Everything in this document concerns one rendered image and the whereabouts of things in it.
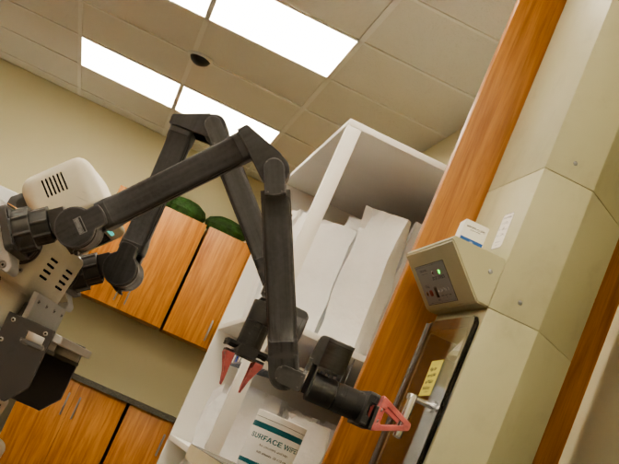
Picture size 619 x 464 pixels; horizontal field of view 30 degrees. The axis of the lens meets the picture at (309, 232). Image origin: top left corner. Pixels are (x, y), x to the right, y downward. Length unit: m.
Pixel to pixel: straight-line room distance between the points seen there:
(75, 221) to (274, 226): 0.37
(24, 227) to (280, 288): 0.49
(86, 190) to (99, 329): 5.32
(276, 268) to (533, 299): 0.50
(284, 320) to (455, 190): 0.64
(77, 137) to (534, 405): 5.78
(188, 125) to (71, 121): 5.19
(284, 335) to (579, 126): 0.72
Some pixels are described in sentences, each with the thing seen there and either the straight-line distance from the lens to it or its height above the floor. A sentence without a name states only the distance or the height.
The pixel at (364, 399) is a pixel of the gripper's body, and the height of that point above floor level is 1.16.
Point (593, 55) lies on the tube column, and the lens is 2.39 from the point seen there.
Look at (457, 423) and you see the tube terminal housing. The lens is 2.20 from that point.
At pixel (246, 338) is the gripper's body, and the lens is 2.55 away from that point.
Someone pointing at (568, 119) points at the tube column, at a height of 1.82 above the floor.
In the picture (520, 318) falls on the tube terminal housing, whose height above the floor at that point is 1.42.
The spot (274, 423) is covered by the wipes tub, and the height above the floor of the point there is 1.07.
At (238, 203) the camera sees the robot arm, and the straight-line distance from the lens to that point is 2.60.
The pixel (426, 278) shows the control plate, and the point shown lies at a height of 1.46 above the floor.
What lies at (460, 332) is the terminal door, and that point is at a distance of 2.27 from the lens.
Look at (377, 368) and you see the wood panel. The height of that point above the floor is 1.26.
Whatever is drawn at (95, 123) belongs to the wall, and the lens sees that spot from 7.81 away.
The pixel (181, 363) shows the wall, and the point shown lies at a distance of 7.67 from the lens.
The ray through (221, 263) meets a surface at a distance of 7.39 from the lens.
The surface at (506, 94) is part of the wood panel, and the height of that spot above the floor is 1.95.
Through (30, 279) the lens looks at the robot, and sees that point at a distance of 2.33.
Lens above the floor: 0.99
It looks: 11 degrees up
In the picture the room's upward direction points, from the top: 24 degrees clockwise
